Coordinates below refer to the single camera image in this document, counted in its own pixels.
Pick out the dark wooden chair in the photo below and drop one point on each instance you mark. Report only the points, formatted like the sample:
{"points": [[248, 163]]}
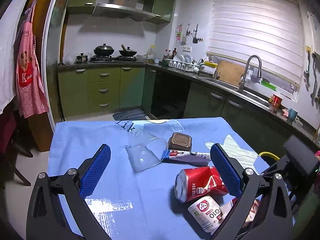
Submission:
{"points": [[11, 141]]}

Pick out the white red yogurt bottle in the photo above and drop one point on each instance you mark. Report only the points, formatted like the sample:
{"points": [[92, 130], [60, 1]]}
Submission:
{"points": [[208, 214]]}

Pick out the black wok with handle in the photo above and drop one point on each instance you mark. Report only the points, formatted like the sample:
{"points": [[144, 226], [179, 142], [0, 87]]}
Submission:
{"points": [[127, 52]]}

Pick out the black lidded wok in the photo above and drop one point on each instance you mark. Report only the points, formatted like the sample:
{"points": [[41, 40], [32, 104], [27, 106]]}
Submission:
{"points": [[104, 50]]}

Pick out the brown plastic tray box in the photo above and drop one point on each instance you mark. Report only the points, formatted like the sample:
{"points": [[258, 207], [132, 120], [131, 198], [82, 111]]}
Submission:
{"points": [[180, 141]]}

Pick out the small steel pot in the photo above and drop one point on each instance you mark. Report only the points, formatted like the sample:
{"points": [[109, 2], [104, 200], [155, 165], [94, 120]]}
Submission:
{"points": [[81, 58]]}

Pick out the red soda can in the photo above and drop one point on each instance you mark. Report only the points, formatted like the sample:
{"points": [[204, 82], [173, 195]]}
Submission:
{"points": [[193, 183]]}

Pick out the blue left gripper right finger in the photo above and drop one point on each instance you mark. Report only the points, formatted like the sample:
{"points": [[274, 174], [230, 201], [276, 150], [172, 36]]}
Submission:
{"points": [[229, 169]]}

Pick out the red tin container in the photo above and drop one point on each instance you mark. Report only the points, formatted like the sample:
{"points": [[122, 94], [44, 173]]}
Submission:
{"points": [[276, 101]]}

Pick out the teal mug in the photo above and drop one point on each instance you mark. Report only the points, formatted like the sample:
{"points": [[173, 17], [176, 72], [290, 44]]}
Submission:
{"points": [[292, 114]]}

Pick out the black bin with yellow rim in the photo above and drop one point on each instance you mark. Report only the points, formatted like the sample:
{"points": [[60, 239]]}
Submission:
{"points": [[269, 154]]}

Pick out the white toothpaste tube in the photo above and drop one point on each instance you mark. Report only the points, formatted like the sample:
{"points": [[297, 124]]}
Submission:
{"points": [[186, 156]]}

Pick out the white window blind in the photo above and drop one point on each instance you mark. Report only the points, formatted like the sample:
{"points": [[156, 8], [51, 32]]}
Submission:
{"points": [[270, 29]]}

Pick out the dark floor mat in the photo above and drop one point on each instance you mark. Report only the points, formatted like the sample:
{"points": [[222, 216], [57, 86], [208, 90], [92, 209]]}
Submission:
{"points": [[133, 114]]}

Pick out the white hanging cloth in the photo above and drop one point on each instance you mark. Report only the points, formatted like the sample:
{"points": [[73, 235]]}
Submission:
{"points": [[9, 25]]}

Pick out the red checkered apron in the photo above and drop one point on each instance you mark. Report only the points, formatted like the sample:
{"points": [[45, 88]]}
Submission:
{"points": [[29, 87]]}

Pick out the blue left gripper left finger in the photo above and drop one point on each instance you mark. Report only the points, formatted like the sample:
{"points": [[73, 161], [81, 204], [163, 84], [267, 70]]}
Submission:
{"points": [[92, 169]]}

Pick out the white dish rack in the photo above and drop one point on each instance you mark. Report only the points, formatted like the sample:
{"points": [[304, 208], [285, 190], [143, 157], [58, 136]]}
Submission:
{"points": [[180, 62]]}

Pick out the steel sink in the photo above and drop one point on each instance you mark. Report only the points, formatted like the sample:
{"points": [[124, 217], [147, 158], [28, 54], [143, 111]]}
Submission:
{"points": [[236, 91]]}

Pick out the green lower cabinets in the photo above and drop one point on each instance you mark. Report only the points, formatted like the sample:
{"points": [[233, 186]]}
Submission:
{"points": [[163, 93]]}

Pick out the wooden cutting board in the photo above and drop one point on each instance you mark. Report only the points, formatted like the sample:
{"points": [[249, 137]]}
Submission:
{"points": [[230, 72]]}

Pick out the steel range hood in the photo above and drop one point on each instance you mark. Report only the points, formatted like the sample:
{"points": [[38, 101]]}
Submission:
{"points": [[119, 11]]}

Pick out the clear plastic cup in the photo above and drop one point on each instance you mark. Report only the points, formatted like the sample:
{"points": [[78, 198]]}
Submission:
{"points": [[144, 150]]}

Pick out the gas stove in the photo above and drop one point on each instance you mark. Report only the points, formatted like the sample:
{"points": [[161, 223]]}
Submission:
{"points": [[97, 59]]}

